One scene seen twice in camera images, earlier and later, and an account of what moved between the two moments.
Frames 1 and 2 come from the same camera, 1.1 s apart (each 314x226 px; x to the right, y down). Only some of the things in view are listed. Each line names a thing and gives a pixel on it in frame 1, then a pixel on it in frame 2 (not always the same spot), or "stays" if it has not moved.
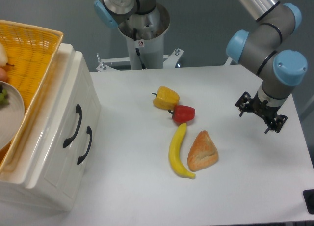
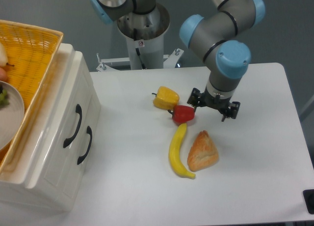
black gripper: (268, 112) -> (222, 105)
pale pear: (3, 57) stays
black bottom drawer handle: (80, 159) stays
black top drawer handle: (79, 110) stays
